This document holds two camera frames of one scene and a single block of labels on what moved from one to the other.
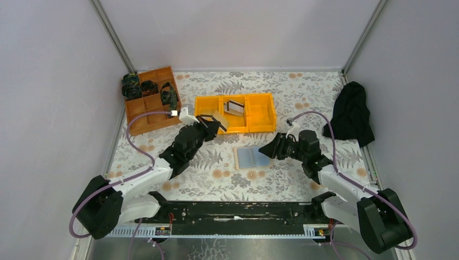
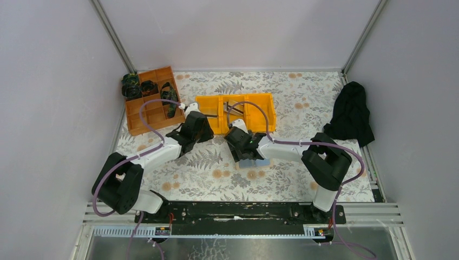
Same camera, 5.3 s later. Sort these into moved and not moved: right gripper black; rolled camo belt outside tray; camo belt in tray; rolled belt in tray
Moved: right gripper black
Not moved: rolled camo belt outside tray; camo belt in tray; rolled belt in tray
